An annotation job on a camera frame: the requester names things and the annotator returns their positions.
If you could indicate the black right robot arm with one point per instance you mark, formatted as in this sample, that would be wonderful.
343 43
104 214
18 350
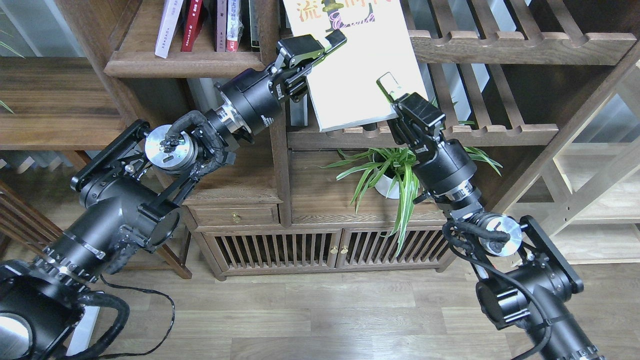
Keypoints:
523 279

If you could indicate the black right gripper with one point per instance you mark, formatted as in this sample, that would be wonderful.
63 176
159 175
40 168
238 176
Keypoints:
442 166

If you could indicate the dark upright book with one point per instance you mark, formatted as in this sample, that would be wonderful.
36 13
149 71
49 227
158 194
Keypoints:
253 26

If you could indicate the red white upright book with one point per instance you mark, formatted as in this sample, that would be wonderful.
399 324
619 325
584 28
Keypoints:
234 25

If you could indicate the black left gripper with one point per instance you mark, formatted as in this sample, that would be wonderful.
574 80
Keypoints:
252 99

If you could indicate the white plant pot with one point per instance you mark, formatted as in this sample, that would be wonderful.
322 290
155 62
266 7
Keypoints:
389 185

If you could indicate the white stand leg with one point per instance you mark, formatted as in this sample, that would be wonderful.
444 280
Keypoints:
82 334

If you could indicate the slatted cabinet door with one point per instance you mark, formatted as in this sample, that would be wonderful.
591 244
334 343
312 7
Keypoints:
372 249
274 252

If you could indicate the dark wooden bookshelf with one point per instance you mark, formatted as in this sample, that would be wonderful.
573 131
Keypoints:
509 74

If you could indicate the white lavender book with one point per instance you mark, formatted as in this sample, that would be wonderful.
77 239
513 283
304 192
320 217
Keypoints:
172 9

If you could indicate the dark slatted wooden chair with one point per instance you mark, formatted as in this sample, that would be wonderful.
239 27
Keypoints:
21 222

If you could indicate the yellow cover book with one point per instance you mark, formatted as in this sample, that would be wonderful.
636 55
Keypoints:
343 87

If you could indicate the red cover book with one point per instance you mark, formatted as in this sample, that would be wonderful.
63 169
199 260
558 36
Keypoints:
193 20

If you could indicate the right slatted cabinet door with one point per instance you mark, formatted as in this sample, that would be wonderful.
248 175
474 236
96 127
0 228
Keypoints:
372 249

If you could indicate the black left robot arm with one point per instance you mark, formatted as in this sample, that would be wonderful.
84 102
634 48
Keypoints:
132 192

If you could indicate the left slatted cabinet door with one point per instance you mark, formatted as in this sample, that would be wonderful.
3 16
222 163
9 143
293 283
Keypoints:
274 252

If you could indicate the green spider plant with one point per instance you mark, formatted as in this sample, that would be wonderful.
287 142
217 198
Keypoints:
380 175

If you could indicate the light wooden shelf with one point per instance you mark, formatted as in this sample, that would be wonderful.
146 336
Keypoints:
585 195

